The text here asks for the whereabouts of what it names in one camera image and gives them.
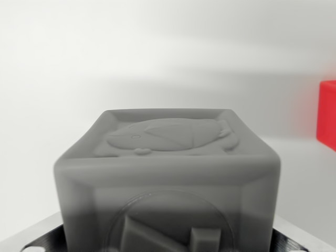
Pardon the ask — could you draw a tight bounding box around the black-padded silver gripper right finger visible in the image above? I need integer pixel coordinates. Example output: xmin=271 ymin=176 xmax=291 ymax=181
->
xmin=270 ymin=215 xmax=325 ymax=252

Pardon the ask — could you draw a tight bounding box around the black-padded silver gripper left finger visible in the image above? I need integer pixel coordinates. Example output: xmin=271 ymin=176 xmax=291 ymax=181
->
xmin=0 ymin=212 xmax=70 ymax=252

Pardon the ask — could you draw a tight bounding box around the red embossed plastic cube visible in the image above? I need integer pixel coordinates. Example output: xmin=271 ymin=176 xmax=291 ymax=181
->
xmin=316 ymin=80 xmax=336 ymax=152

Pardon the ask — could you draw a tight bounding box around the grey embossed plastic cube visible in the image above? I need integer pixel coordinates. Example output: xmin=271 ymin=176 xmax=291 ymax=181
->
xmin=52 ymin=108 xmax=281 ymax=252

